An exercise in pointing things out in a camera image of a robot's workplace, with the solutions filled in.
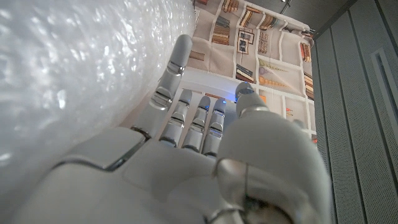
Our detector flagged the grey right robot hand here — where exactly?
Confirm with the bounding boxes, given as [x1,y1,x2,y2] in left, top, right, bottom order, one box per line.
[12,34,332,224]

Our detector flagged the printed bookshelf backdrop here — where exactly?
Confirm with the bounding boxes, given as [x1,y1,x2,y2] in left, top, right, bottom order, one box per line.
[186,0,318,144]

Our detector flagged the clear bubble wrap roll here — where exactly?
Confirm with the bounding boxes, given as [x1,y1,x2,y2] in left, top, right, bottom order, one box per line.
[0,0,197,215]

